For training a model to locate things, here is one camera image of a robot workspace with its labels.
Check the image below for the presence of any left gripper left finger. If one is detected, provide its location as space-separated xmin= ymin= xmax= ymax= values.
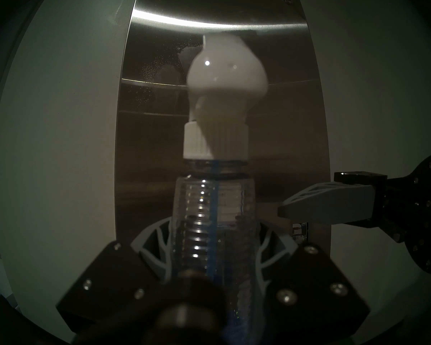
xmin=56 ymin=219 xmax=173 ymax=343

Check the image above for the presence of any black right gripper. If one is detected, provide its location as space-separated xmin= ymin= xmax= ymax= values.
xmin=277 ymin=143 xmax=431 ymax=275

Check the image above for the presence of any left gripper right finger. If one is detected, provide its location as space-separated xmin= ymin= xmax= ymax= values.
xmin=255 ymin=219 xmax=370 ymax=343

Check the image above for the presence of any clear spray cleaner bottle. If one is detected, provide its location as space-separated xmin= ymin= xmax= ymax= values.
xmin=171 ymin=33 xmax=270 ymax=345

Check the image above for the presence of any chrome dispenser lever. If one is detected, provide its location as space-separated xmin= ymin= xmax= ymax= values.
xmin=291 ymin=222 xmax=308 ymax=245

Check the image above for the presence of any stainless steel wall dispenser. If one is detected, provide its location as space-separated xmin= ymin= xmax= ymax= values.
xmin=114 ymin=0 xmax=332 ymax=257

